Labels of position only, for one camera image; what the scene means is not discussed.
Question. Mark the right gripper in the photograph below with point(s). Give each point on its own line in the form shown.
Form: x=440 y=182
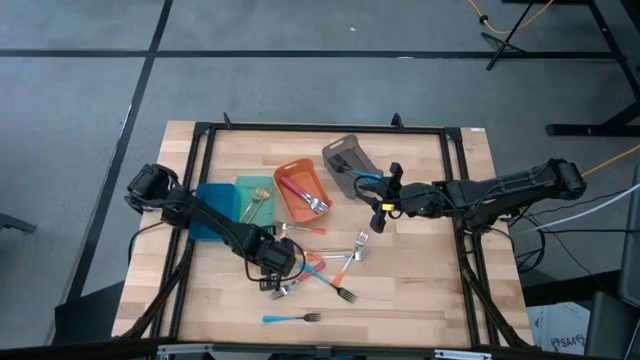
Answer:
x=417 y=200

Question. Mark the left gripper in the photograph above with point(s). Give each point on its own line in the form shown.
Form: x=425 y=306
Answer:
x=270 y=255

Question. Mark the gold fork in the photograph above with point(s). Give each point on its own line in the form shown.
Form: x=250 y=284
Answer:
x=267 y=192
x=300 y=246
x=335 y=249
x=257 y=192

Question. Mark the orange plastic bin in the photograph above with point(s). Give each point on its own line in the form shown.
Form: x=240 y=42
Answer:
x=295 y=210

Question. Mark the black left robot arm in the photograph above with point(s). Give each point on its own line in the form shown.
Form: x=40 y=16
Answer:
x=200 y=212

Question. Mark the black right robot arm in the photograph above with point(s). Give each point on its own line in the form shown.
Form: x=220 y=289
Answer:
x=500 y=192

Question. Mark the grey plastic bin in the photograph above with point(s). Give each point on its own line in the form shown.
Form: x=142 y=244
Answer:
x=332 y=150

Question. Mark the teal plastic bin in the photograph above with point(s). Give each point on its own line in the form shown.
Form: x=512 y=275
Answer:
x=265 y=215

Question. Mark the dark blue plastic bin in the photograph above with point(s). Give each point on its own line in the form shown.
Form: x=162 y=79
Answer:
x=215 y=200

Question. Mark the black floor base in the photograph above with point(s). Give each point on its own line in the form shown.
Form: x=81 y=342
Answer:
x=85 y=320

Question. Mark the black tripod stand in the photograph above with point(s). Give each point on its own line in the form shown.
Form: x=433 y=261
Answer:
x=502 y=45

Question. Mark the black desk base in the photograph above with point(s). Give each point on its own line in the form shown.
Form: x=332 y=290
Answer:
x=590 y=130

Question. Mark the white printed cardboard box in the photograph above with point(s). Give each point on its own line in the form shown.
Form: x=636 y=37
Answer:
x=560 y=330

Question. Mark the dark grey chair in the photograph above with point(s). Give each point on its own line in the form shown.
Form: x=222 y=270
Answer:
x=630 y=250

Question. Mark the dark grey floor object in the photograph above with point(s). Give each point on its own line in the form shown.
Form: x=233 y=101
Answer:
x=15 y=222

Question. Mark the black aluminium table frame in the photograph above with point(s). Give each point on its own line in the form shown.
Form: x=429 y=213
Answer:
x=325 y=128

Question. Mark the silver aluminium bracket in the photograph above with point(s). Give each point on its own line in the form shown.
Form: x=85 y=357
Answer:
x=462 y=355
x=185 y=350

